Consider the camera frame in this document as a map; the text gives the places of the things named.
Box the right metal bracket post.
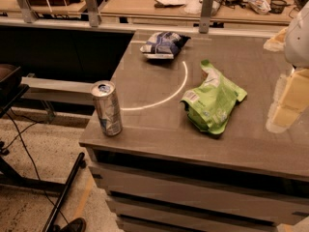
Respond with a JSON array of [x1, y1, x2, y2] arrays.
[[199, 0, 213, 34]]

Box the green rice chip bag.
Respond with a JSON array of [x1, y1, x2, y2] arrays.
[[181, 60, 247, 135]]

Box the white snack packet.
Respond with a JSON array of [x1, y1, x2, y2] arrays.
[[246, 0, 270, 15]]

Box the metal bracket post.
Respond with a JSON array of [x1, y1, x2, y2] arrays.
[[85, 0, 101, 27], [16, 0, 38, 23], [199, 0, 213, 34]]

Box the metal rail beam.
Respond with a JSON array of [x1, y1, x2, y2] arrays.
[[21, 76, 93, 105]]

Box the white paper sheets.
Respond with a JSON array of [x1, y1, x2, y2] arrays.
[[155, 0, 202, 15]]

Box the black floor cable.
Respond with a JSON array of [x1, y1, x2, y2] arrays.
[[0, 108, 70, 225]]

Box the blue white chip bag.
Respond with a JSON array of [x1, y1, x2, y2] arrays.
[[140, 32, 190, 59]]

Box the middle metal bracket post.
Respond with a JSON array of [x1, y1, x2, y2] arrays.
[[85, 0, 101, 27]]

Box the left metal bracket post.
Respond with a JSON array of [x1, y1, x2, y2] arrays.
[[16, 0, 38, 23]]

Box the silver energy drink can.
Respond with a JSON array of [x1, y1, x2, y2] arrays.
[[91, 80, 123, 136]]

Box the black stand frame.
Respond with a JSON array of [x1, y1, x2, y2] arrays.
[[0, 64, 85, 232]]

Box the grey drawer cabinet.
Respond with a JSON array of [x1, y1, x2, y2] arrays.
[[80, 31, 309, 232]]

